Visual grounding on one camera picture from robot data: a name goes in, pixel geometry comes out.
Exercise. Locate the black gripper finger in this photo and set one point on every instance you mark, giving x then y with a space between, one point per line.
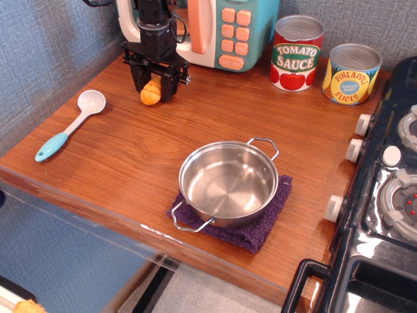
141 76
169 85

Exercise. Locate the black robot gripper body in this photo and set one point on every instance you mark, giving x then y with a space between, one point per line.
157 49

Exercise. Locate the orange plush toy fish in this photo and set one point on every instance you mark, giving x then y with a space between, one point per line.
151 93

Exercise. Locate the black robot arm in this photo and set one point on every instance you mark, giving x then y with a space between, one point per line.
132 13

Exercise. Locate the teal and pink toy microwave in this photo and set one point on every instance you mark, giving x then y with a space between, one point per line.
227 35

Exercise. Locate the stainless steel pot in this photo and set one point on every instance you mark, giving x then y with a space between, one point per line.
227 184

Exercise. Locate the tomato sauce can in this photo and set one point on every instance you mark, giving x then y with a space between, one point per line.
296 50

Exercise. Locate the purple knitted cloth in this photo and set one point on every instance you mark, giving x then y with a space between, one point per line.
251 236

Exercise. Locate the pineapple slices can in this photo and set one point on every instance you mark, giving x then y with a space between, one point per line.
351 73

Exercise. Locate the white stove knob middle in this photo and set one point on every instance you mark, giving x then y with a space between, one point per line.
353 150

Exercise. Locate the white stove knob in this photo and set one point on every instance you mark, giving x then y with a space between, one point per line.
333 208
353 150
363 124

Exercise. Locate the white stove knob top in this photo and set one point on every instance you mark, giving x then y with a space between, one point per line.
363 124

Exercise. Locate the white stove knob bottom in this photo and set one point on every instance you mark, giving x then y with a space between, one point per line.
333 208

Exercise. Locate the white round stove button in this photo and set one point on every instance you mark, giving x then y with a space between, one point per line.
391 156

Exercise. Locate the grey stove burner back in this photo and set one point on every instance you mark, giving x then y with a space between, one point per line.
407 138

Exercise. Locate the grey stove burner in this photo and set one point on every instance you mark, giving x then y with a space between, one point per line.
397 203
407 138

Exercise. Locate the grey stove burner front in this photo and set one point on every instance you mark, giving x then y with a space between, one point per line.
397 203

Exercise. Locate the orange plush item at corner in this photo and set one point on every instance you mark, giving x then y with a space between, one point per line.
28 306

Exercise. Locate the black toy stove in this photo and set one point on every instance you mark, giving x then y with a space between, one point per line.
373 267

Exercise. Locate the white ladle with teal handle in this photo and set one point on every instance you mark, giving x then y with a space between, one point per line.
90 102

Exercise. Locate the black oven door handle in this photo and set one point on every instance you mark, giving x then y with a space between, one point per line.
307 267

